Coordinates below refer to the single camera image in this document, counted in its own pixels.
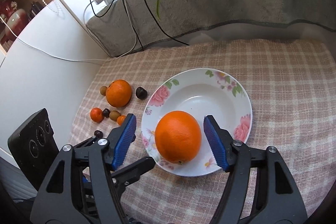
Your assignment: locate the dark cherry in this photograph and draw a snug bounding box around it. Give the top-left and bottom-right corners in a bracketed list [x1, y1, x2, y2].
[102, 109, 110, 118]
[135, 86, 147, 100]
[94, 130, 104, 139]

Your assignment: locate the small kumquat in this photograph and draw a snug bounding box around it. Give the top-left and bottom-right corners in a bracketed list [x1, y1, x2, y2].
[116, 115, 126, 126]

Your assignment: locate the brown longan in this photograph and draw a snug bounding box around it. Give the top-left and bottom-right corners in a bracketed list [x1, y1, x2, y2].
[100, 86, 107, 96]
[109, 110, 121, 122]

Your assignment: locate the medium tangerine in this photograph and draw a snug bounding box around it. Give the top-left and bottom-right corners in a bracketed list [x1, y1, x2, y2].
[90, 107, 104, 123]

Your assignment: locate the smooth large orange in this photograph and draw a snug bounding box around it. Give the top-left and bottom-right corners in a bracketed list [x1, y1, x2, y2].
[154, 110, 202, 164]

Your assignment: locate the round large orange with stem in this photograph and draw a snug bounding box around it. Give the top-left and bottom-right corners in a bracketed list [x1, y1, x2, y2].
[105, 80, 132, 107]

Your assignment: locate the floral white plate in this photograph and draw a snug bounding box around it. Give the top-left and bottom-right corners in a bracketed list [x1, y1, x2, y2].
[141, 68, 253, 177]

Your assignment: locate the white cabinet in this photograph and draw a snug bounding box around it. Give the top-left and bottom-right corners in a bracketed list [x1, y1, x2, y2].
[1, 0, 108, 165]

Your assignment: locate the pink plaid tablecloth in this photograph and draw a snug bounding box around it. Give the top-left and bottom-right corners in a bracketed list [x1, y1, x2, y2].
[69, 39, 335, 223]

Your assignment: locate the red white vase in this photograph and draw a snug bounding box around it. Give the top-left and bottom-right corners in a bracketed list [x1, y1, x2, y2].
[1, 0, 29, 42]

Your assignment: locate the grey blanket on sill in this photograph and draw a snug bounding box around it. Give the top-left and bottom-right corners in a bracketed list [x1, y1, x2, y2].
[87, 0, 335, 56]

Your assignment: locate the white cable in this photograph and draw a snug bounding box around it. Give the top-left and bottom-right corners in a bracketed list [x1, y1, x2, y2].
[0, 0, 138, 63]

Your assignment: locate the black cable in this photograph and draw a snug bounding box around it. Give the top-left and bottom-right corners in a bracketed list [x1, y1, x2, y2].
[89, 0, 145, 53]
[140, 0, 190, 47]

